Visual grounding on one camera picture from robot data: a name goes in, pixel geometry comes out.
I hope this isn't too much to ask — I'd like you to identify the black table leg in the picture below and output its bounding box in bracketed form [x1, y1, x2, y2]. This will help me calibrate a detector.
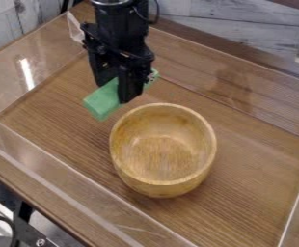
[14, 201, 34, 223]

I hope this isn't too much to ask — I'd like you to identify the black cable bottom left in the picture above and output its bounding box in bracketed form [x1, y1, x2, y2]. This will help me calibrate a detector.
[0, 214, 19, 247]

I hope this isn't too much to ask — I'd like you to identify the green rectangular block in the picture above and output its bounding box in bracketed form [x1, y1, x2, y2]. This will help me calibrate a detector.
[83, 67, 162, 123]

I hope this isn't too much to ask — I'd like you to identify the brown wooden bowl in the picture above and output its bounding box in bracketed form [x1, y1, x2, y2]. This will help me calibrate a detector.
[110, 103, 218, 198]

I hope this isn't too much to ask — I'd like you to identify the black metal base plate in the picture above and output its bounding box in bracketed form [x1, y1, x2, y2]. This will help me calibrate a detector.
[11, 221, 58, 247]

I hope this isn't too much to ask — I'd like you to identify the clear acrylic corner bracket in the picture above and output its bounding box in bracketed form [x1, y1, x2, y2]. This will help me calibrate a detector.
[66, 12, 84, 43]

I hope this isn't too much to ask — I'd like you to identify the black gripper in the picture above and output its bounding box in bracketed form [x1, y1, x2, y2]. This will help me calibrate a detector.
[80, 0, 155, 104]

